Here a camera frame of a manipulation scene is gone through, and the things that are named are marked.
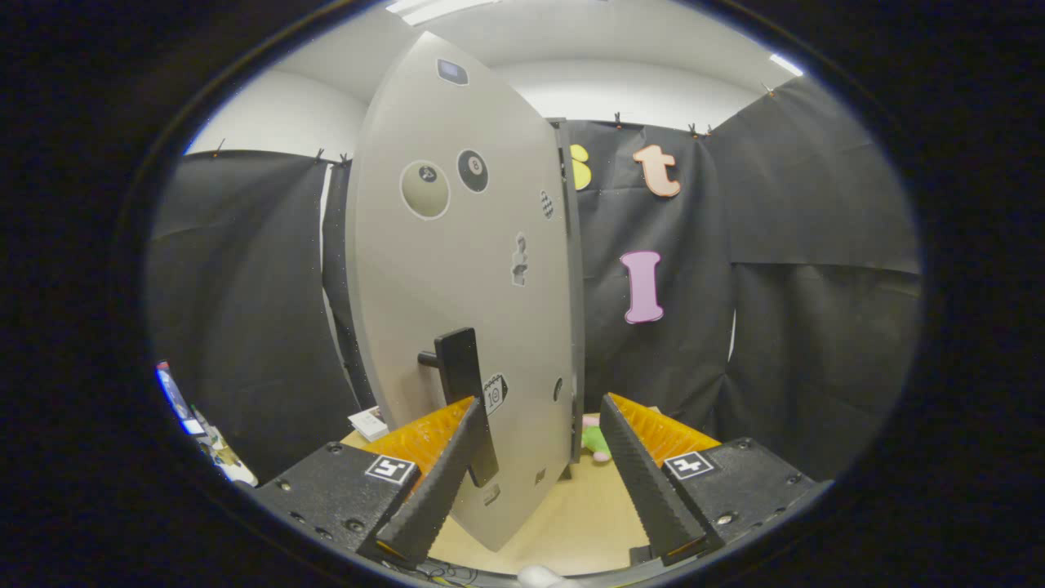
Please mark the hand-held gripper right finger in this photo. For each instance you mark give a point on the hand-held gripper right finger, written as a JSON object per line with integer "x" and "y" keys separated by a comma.
{"x": 653, "y": 498}

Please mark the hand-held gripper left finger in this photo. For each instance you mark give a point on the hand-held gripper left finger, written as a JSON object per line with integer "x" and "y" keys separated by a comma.
{"x": 433, "y": 506}

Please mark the dark grey shoe cabinet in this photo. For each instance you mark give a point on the dark grey shoe cabinet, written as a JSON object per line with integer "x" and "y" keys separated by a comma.
{"x": 577, "y": 286}

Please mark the light grey shoe cabinet door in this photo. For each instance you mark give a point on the light grey shoe cabinet door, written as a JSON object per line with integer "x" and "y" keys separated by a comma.
{"x": 457, "y": 269}

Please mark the green and pink plush toy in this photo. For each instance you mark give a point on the green and pink plush toy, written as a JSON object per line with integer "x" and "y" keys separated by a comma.
{"x": 596, "y": 441}

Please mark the colourful clutter pile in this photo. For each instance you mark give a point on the colourful clutter pile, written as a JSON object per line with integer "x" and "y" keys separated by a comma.
{"x": 208, "y": 441}

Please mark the black backdrop cloth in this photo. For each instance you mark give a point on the black backdrop cloth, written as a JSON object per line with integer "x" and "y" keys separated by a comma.
{"x": 816, "y": 327}

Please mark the small ceiling light panel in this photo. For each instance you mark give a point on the small ceiling light panel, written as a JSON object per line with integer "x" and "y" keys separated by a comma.
{"x": 785, "y": 64}

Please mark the long ceiling light panel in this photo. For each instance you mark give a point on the long ceiling light panel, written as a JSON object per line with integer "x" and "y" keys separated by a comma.
{"x": 437, "y": 8}

